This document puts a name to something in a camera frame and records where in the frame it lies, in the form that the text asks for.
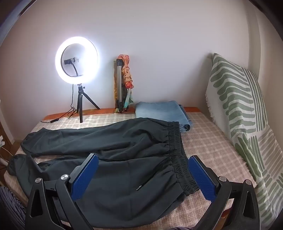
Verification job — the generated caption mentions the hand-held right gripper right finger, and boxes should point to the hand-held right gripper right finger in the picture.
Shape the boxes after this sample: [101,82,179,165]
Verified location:
[189,155,259,230]

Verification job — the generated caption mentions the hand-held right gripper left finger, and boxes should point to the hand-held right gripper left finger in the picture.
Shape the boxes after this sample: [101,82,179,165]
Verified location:
[25,153,99,230]

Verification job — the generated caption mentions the dark pants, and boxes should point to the dark pants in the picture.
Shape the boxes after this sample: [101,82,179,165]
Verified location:
[7,118,200,228]

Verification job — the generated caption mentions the checked bed sheet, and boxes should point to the checked bed sheet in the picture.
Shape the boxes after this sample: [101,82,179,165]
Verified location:
[3,112,257,230]

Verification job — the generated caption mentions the striped grey garment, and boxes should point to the striped grey garment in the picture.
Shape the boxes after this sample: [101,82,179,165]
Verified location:
[0,187,29,230]

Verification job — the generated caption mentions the folded blue jeans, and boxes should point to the folded blue jeans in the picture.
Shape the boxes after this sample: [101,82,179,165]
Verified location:
[135,100,192,133]

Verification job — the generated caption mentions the orange patterned cloth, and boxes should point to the orange patterned cloth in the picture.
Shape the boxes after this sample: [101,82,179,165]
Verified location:
[112,66,118,114]

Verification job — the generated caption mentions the green striped pillow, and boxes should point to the green striped pillow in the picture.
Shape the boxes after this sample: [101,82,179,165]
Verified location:
[205,53,283,224]

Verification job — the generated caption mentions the colourful scarf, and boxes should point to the colourful scarf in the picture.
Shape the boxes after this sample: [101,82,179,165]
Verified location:
[118,54,134,111]

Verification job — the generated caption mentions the black gooseneck phone holder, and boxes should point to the black gooseneck phone holder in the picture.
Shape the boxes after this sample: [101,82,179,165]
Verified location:
[63,57,83,78]

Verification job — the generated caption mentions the black cable with switch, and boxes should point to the black cable with switch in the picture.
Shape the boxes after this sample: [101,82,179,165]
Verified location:
[40,85,78,123]

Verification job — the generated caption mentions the white cable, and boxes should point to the white cable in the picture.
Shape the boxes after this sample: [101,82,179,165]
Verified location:
[0,135,14,160]

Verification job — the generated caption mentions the white ring light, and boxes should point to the white ring light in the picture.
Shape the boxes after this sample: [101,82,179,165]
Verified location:
[55,36,99,85]

